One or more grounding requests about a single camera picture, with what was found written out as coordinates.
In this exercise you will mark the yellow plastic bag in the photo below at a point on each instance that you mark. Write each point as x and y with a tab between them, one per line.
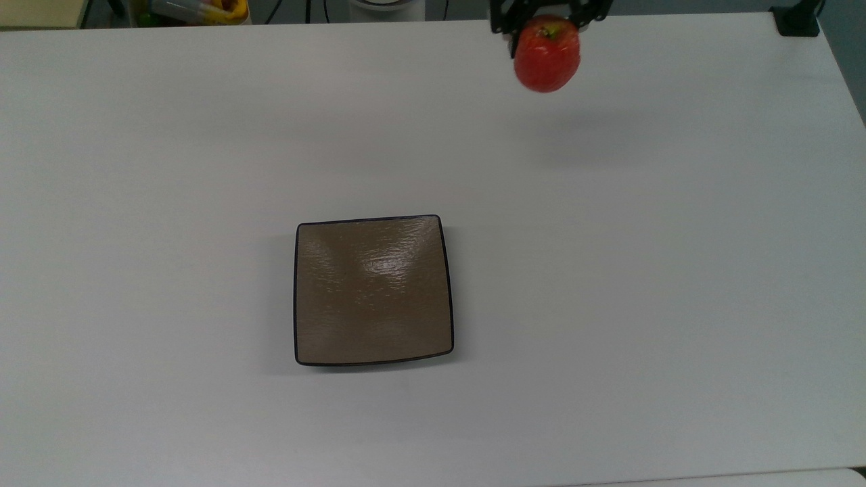
196	10

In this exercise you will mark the red apple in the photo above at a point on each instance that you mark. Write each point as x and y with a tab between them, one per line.
547	57

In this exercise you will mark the white rectangular table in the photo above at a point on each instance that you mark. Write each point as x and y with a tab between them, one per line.
744	479

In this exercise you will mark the tan cardboard box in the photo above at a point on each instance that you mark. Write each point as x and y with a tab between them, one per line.
40	12

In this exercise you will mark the square brown ceramic plate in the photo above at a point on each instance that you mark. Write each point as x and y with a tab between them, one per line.
373	291

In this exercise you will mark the black corner table clamp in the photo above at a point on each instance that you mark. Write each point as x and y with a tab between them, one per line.
797	19

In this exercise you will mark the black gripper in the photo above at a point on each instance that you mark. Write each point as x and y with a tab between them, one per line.
548	5

